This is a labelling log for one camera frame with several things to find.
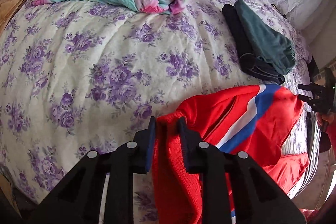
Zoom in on red pants with striped side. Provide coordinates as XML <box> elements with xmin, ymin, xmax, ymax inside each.
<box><xmin>151</xmin><ymin>84</ymin><xmax>315</xmax><ymax>224</ymax></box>

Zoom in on purple floral bedspread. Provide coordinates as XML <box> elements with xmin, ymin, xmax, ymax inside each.
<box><xmin>0</xmin><ymin>0</ymin><xmax>321</xmax><ymax>224</ymax></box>

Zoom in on dark green pants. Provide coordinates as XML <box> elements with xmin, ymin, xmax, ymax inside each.
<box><xmin>234</xmin><ymin>0</ymin><xmax>297</xmax><ymax>76</ymax></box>

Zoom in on black pants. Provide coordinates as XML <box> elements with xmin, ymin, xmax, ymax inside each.
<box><xmin>222</xmin><ymin>4</ymin><xmax>286</xmax><ymax>85</ymax></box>

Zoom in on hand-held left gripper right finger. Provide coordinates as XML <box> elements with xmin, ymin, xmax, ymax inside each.
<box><xmin>179</xmin><ymin>118</ymin><xmax>306</xmax><ymax>224</ymax></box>

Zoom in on purple floral pillow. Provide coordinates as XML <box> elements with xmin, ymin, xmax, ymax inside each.
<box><xmin>287</xmin><ymin>27</ymin><xmax>314</xmax><ymax>62</ymax></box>

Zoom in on black bed frame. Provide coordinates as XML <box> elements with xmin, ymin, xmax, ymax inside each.
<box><xmin>307</xmin><ymin>57</ymin><xmax>320</xmax><ymax>84</ymax></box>

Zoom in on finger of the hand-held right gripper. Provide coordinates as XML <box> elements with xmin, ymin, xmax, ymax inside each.
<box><xmin>298</xmin><ymin>83</ymin><xmax>324</xmax><ymax>94</ymax></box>
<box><xmin>299</xmin><ymin>94</ymin><xmax>327</xmax><ymax>111</ymax></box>

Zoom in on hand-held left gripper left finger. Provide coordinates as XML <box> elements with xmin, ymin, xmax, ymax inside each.
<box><xmin>26</xmin><ymin>116</ymin><xmax>158</xmax><ymax>224</ymax></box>

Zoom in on person's right hand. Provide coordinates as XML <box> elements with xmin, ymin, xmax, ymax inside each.
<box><xmin>317</xmin><ymin>111</ymin><xmax>336</xmax><ymax>132</ymax></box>

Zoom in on dark brown object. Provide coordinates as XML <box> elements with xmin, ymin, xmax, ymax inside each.
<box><xmin>270</xmin><ymin>4</ymin><xmax>287</xmax><ymax>17</ymax></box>

